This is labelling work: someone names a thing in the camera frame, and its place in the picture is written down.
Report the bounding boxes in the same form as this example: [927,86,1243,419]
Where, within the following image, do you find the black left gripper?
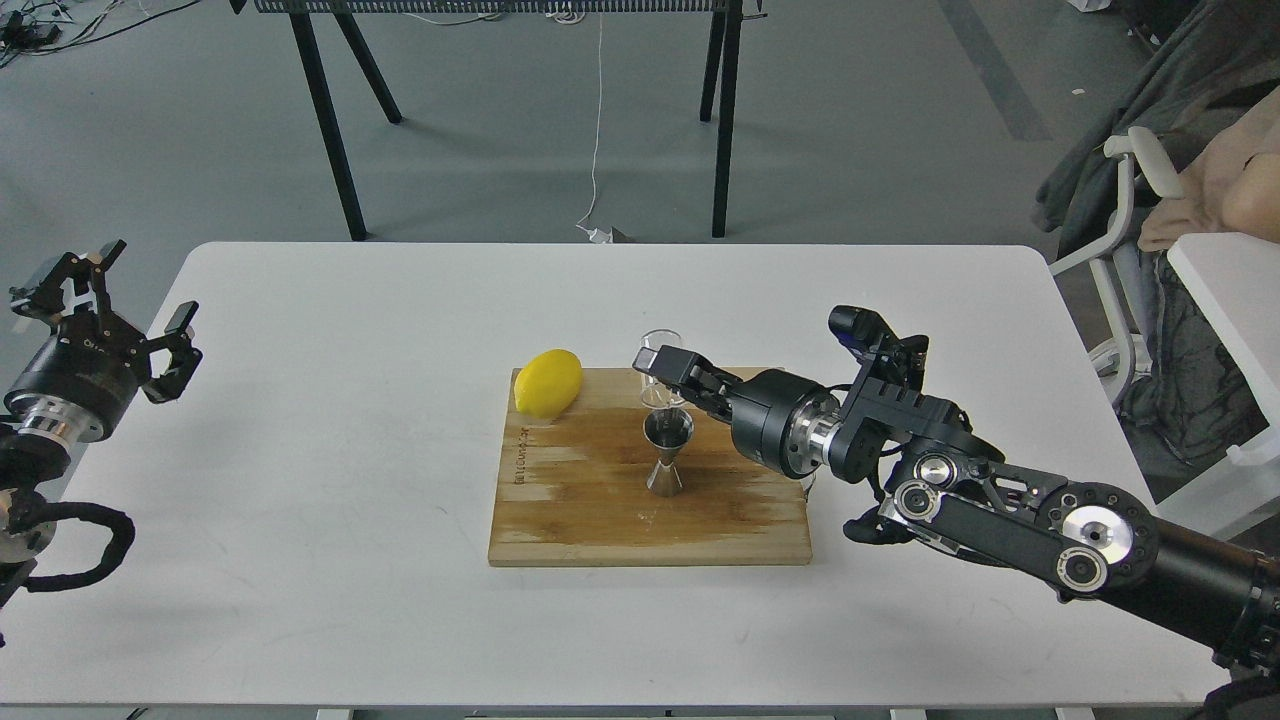
[4,240,204,443]

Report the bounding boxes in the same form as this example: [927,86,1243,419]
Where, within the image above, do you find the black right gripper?
[632,346,840,478]

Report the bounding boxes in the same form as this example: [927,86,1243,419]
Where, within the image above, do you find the small clear glass cup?
[634,328,685,410]

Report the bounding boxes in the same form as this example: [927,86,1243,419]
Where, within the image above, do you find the steel double jigger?
[643,407,694,497]

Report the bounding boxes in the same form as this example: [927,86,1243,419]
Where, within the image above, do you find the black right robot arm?
[634,305,1279,694]

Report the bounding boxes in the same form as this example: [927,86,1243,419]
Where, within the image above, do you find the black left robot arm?
[1,240,204,600]

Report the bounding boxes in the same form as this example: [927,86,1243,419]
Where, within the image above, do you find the yellow lemon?
[513,348,584,420]

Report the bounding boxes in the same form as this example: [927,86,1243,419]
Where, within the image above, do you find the wooden cutting board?
[488,368,812,568]

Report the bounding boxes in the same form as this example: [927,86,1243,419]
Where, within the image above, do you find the white office chair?
[1048,126,1280,541]

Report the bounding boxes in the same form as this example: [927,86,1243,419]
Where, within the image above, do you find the white side table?
[1167,233,1279,427]

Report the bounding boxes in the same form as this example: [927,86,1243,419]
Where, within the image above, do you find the person in beige sweater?
[1115,88,1280,480]

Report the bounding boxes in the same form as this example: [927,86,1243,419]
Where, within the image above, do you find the dark grey jacket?
[1033,0,1280,259]

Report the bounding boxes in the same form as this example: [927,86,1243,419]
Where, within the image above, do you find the white power cable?
[576,12,617,245]

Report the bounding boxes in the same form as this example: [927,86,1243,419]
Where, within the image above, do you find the black floor cables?
[0,0,206,70]

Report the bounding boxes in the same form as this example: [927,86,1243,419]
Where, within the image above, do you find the black metal frame table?
[230,1,767,242]

